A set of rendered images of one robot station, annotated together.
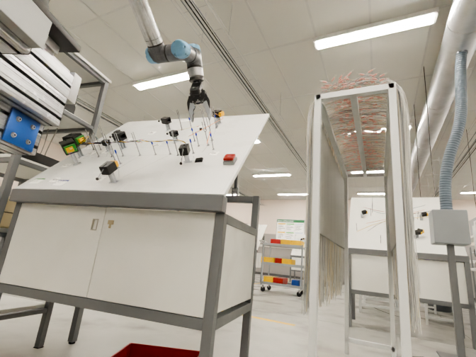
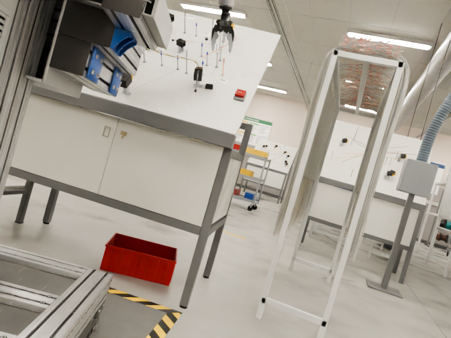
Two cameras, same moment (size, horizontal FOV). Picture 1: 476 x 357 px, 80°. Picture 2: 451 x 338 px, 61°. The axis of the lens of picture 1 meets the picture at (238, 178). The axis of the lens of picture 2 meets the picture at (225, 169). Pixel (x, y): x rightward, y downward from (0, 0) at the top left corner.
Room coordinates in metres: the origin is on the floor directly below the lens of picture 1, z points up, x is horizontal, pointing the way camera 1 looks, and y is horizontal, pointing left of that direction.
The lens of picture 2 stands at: (-0.66, 0.36, 0.74)
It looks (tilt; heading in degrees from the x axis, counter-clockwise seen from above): 1 degrees down; 350
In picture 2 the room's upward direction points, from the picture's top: 16 degrees clockwise
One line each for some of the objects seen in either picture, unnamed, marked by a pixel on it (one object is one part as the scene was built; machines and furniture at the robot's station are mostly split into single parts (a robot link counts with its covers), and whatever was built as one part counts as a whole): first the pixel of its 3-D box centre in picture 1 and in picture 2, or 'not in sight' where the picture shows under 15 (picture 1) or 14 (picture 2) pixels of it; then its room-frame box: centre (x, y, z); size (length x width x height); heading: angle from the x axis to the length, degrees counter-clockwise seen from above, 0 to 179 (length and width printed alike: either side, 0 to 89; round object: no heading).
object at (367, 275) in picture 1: (401, 256); (366, 193); (3.55, -2.09, 0.83); 1.18 x 0.72 x 1.65; 63
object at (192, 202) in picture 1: (105, 199); (119, 110); (1.32, 0.60, 0.83); 1.18 x 0.06 x 0.06; 72
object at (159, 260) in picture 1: (149, 256); (160, 171); (1.25, 0.34, 0.60); 0.55 x 0.03 x 0.39; 72
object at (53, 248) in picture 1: (52, 245); (60, 141); (1.42, 0.86, 0.60); 0.55 x 0.02 x 0.39; 72
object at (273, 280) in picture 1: (281, 265); (237, 175); (6.29, -1.10, 0.54); 0.99 x 0.50 x 1.08; 65
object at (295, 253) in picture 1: (309, 258); (268, 170); (9.96, -2.72, 0.83); 1.18 x 0.72 x 1.65; 63
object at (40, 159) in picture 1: (20, 159); not in sight; (1.73, 1.38, 1.09); 0.35 x 0.33 x 0.07; 72
